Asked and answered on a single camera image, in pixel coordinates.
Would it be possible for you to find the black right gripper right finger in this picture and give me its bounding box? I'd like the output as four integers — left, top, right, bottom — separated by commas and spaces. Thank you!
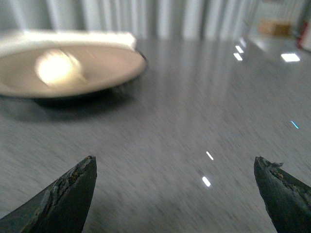
254, 156, 311, 233

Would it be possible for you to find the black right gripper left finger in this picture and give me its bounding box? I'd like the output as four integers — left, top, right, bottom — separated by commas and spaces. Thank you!
0, 156, 97, 233

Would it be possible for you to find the white steamed bun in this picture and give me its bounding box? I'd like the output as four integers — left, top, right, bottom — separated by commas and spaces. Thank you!
34, 49, 86, 87

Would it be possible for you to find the brown plate with black base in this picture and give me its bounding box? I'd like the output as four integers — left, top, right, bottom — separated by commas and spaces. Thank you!
0, 45, 147, 102

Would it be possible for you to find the white rectangular tray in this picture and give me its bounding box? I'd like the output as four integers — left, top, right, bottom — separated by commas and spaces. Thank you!
0, 30, 137, 57

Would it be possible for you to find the red and white object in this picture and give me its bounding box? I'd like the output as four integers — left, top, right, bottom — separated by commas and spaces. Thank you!
296, 18, 311, 52

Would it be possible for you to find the brown cardboard box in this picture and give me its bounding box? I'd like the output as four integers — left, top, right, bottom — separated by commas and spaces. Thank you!
257, 19, 292, 37

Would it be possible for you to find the grey pleated curtain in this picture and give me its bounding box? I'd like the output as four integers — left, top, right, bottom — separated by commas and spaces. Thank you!
0, 0, 258, 40

